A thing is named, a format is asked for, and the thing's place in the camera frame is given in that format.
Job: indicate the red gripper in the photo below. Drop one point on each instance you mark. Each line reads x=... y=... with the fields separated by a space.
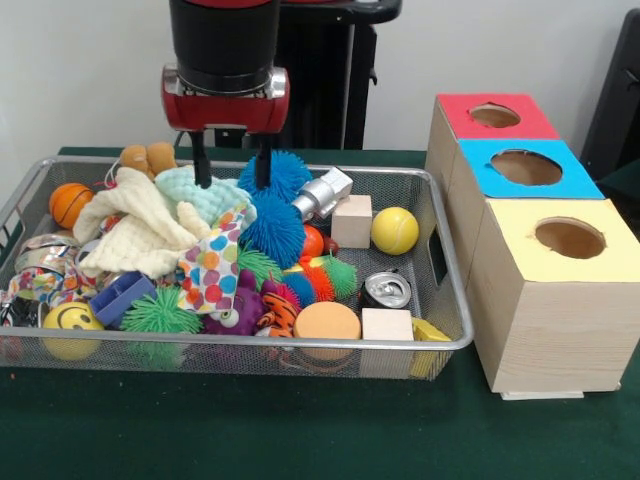
x=225 y=115

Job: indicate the blue fuzzy toy with eyes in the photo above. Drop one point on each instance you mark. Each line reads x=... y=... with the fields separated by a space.
x=285 y=175

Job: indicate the brown plush toy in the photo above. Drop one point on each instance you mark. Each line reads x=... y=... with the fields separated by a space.
x=148 y=158

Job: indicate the polka dot cloth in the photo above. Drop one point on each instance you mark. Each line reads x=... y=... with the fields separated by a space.
x=210 y=272

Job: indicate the cream knitted cloth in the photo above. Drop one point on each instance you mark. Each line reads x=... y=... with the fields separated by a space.
x=135 y=235

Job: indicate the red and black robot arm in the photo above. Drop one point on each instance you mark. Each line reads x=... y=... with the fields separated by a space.
x=225 y=40

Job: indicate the clear mesh bin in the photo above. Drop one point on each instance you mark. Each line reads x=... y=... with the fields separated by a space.
x=250 y=356

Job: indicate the wooden box with three holes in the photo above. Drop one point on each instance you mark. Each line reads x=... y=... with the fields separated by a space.
x=550 y=320

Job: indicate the mint green knitted cloth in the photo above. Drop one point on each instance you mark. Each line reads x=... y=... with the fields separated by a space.
x=225 y=200

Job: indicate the purple spiky ball with eyes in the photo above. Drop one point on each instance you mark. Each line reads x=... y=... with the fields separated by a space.
x=235 y=315

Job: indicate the small orange basketball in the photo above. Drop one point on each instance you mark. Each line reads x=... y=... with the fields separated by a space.
x=71 y=205

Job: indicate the green spiky ball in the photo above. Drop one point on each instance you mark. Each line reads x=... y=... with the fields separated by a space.
x=160 y=315

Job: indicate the plain yellow ball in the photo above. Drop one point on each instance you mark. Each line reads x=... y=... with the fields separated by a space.
x=395 y=230

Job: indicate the yellow smiley ball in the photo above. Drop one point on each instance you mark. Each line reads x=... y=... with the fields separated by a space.
x=72 y=330

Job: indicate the black chair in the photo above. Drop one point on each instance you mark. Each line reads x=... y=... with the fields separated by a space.
x=620 y=100

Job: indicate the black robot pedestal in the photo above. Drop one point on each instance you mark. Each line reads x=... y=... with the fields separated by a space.
x=330 y=80

